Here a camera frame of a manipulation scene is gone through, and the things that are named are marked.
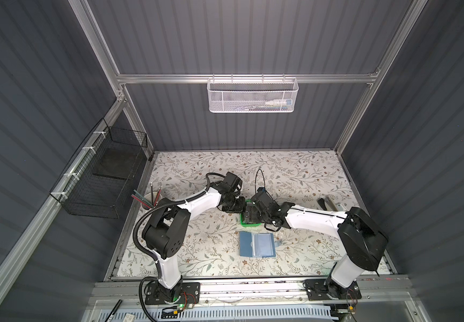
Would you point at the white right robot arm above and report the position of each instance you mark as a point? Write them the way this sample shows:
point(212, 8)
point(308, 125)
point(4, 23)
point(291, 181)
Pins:
point(363, 239)

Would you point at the blue leather card holder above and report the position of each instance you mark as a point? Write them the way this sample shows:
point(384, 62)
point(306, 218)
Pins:
point(258, 245)

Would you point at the white mesh wall basket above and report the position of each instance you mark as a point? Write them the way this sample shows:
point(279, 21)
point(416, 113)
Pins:
point(248, 95)

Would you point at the white pencil cup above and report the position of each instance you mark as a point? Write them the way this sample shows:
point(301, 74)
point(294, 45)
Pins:
point(151, 200)

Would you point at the stack of cards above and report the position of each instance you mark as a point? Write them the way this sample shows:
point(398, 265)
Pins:
point(250, 215)

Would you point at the red pencil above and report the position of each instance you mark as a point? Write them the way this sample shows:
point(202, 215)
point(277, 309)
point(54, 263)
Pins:
point(157, 196)

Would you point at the green plastic card tray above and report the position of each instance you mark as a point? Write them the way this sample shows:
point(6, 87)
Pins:
point(249, 201)

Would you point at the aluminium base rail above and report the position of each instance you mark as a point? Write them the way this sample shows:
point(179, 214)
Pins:
point(250, 290)

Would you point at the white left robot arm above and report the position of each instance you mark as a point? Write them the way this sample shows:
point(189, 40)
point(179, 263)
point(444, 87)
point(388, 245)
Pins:
point(161, 232)

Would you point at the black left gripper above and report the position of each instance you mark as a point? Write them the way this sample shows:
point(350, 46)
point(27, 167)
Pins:
point(240, 207)

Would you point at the green pencil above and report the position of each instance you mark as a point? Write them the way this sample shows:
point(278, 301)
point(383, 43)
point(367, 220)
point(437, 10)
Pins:
point(147, 204)

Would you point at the black pen on base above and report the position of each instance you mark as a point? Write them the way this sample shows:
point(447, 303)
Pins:
point(114, 310)

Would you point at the white tube in basket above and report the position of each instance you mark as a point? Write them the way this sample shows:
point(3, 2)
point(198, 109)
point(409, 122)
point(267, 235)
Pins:
point(281, 103)

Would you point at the beige black stapler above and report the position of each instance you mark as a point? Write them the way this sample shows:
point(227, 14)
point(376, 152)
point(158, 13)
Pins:
point(327, 204)

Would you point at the black wire basket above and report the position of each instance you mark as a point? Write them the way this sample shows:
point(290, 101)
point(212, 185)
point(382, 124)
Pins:
point(105, 174)

